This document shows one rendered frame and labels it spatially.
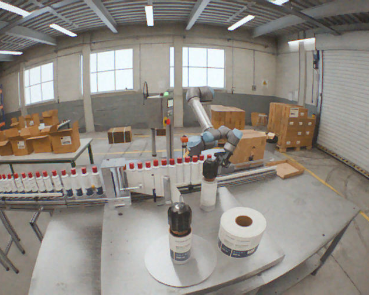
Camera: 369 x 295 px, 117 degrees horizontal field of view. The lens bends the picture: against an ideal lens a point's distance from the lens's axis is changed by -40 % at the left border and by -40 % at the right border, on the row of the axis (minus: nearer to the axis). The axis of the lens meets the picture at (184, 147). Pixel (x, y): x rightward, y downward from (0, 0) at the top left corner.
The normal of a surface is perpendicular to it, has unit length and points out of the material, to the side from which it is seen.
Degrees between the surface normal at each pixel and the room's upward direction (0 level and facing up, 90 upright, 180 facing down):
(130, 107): 90
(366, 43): 90
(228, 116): 90
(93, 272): 0
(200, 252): 0
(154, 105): 90
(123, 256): 0
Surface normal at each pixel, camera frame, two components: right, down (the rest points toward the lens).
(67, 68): 0.14, 0.34
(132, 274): 0.00, -0.94
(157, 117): -0.32, 0.33
